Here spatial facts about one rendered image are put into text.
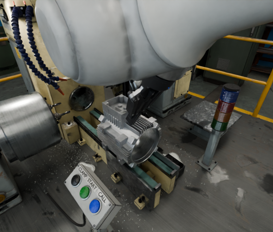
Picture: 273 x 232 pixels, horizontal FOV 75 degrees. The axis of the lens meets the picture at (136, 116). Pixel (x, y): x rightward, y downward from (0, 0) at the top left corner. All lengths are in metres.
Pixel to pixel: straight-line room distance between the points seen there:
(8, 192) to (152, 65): 0.79
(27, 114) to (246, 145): 1.08
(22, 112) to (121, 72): 0.63
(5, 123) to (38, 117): 0.10
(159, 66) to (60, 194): 0.78
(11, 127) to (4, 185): 0.22
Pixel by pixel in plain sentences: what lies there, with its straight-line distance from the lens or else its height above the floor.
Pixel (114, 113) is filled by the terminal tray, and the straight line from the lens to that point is 0.67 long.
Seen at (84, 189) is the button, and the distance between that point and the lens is 0.52.
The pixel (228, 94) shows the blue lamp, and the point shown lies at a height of 1.20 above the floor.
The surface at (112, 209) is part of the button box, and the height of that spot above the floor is 1.06.
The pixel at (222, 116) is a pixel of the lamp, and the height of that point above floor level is 1.10.
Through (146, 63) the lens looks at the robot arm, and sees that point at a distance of 0.16.
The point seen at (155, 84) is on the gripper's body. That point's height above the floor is 1.34.
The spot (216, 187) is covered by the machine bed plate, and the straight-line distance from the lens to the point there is 0.91.
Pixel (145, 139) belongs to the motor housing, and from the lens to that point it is 0.78.
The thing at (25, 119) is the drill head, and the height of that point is 1.12.
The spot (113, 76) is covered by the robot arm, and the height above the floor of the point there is 1.44.
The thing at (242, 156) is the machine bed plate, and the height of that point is 0.80.
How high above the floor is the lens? 1.50
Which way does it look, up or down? 35 degrees down
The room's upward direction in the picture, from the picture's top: straight up
